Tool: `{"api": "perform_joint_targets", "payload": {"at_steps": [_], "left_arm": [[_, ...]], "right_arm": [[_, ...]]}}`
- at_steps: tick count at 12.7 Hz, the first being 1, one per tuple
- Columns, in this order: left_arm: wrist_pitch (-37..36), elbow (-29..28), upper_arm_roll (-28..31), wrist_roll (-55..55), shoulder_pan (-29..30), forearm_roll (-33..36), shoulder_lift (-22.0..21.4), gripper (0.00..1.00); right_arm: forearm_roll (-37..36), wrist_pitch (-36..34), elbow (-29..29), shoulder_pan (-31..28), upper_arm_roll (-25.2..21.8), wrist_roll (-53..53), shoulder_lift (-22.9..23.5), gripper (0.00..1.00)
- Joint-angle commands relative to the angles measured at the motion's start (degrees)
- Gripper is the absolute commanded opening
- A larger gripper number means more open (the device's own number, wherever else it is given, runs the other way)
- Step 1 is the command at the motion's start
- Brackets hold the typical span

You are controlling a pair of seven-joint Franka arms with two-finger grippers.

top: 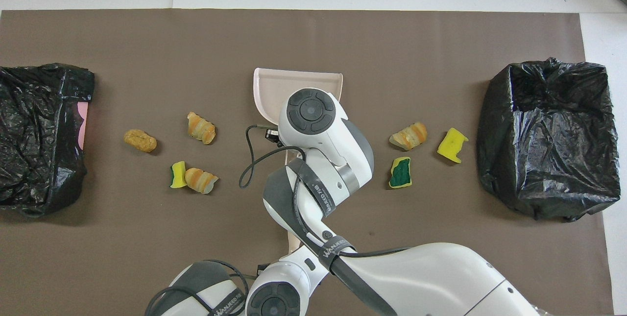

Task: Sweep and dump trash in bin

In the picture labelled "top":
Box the beige plastic dustpan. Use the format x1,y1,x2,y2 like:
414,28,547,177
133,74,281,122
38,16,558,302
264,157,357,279
253,67,343,165

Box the toy croissant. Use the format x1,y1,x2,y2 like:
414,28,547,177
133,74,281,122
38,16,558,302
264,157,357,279
187,112,217,146
389,122,428,152
184,168,219,194

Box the small yellow green sponge piece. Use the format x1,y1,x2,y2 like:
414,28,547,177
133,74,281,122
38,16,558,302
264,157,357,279
169,161,188,189

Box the beige brush with black bristles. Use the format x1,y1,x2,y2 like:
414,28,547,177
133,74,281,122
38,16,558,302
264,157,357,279
288,232,303,259

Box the brown oval bread roll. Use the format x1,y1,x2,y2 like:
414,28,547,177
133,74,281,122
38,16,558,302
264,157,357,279
123,129,158,153

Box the green topped yellow sponge piece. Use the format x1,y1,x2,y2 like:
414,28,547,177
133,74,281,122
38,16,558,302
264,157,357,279
388,156,413,189

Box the pink plastic bin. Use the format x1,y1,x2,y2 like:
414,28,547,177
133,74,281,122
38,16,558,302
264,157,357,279
77,102,90,150

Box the black plastic trash bag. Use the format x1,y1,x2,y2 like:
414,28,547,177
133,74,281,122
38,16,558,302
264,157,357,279
476,57,621,222
0,63,95,218

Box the brown table mat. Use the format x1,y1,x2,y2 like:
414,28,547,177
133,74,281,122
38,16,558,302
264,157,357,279
0,9,615,316

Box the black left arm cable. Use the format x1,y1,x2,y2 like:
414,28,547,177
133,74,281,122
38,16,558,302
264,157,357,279
145,259,267,316

